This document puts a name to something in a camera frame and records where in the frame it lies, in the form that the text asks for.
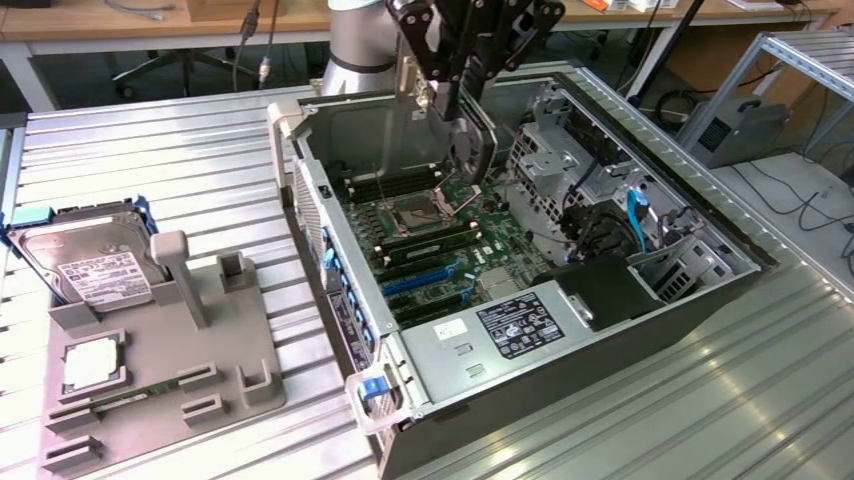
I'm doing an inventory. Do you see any black graphics card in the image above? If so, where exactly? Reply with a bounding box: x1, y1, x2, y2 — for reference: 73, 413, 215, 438
392, 34, 500, 187

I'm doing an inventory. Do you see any black stand pole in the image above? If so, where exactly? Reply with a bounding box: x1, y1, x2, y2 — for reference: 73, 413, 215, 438
626, 0, 706, 101

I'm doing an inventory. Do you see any silver disk bay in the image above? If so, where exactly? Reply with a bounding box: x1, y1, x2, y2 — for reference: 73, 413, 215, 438
505, 119, 602, 231

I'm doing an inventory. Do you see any brown cardboard box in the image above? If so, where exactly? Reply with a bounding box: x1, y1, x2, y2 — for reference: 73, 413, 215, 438
185, 0, 285, 24

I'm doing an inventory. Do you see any metal socket cover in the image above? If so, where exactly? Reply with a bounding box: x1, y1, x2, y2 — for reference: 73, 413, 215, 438
431, 180, 483, 216

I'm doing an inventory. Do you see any CPU socket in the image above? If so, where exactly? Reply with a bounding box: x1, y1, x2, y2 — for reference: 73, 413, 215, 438
389, 192, 445, 234

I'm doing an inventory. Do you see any black office chair base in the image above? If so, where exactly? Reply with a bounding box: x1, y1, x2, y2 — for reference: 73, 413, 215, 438
109, 47, 265, 99

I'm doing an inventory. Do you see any grey computer tower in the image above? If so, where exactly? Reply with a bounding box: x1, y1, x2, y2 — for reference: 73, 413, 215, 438
692, 99, 792, 169

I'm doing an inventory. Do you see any green motherboard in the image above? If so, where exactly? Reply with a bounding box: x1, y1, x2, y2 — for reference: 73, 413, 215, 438
336, 159, 568, 331

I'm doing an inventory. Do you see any black RAM stick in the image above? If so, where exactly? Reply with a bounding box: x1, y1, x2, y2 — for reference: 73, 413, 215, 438
379, 234, 481, 266

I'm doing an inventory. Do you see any long wooden desk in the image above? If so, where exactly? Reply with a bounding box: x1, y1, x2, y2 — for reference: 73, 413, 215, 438
0, 0, 335, 111

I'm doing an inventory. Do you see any blue expansion slot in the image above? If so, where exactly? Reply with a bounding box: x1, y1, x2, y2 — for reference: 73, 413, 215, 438
380, 267, 456, 296

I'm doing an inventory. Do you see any blue slot retainer strip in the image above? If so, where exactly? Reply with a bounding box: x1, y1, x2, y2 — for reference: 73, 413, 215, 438
321, 227, 376, 351

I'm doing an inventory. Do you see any black expansion slot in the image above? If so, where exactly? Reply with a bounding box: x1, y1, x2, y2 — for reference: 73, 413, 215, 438
389, 293, 468, 322

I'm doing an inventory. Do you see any black fan shroud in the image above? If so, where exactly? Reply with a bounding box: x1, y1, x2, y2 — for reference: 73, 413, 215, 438
556, 254, 668, 331

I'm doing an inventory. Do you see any hard disk drive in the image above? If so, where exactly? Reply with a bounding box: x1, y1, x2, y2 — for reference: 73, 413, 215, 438
0, 194, 161, 306

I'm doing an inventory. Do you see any grey power supply unit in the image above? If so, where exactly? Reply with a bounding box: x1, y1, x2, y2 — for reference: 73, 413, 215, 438
399, 279, 595, 406

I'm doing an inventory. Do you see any silver hard disk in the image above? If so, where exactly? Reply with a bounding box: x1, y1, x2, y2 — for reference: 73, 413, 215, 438
18, 212, 172, 314

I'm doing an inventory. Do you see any open grey PC case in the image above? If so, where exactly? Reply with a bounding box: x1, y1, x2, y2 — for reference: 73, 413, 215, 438
265, 59, 779, 479

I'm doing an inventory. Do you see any grey parts rack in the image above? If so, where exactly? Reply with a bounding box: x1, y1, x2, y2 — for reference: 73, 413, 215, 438
37, 230, 289, 476

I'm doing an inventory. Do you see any silver CPU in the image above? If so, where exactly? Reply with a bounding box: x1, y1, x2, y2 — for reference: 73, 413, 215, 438
62, 339, 128, 387

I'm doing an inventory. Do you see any green RAM stick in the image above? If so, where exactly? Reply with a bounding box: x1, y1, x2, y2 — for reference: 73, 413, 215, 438
89, 382, 181, 414

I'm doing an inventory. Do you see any wooden desk with white frame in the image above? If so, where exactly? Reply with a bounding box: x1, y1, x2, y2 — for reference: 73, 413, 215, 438
546, 0, 839, 96

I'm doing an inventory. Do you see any thin cable with metal plug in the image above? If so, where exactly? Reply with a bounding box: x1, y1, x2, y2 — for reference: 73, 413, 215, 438
256, 0, 280, 84

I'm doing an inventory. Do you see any black camera cable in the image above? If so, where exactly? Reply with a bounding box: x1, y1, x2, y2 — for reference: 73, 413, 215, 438
231, 0, 263, 92

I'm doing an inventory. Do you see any black wire bundle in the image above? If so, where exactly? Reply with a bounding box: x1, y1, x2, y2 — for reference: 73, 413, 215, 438
563, 202, 635, 261

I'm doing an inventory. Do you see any blue wire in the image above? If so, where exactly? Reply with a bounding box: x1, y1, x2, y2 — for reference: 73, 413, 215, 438
626, 187, 652, 256

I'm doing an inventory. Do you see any aluminium frame rack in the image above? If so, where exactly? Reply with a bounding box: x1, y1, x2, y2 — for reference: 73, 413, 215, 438
676, 29, 854, 166

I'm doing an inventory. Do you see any grey network cable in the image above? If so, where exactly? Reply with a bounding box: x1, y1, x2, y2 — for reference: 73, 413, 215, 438
102, 0, 179, 21

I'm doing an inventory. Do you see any silver vented bracket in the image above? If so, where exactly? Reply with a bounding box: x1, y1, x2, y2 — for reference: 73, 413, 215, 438
630, 239, 762, 304

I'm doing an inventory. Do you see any black floor cable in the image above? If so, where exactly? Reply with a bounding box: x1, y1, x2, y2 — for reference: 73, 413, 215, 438
730, 159, 854, 231

